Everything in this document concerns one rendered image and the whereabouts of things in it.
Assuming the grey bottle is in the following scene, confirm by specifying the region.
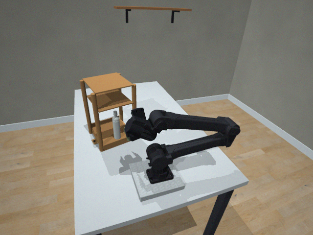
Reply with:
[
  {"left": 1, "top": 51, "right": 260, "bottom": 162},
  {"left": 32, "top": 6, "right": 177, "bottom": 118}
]
[{"left": 112, "top": 111, "right": 121, "bottom": 140}]

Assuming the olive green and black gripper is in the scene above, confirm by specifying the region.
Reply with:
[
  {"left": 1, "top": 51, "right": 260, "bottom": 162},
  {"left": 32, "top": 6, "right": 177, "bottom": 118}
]
[{"left": 124, "top": 132, "right": 141, "bottom": 141}]

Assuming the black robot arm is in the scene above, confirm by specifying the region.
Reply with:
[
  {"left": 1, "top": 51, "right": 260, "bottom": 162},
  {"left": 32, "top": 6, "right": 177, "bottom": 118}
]
[{"left": 125, "top": 108, "right": 241, "bottom": 184}]

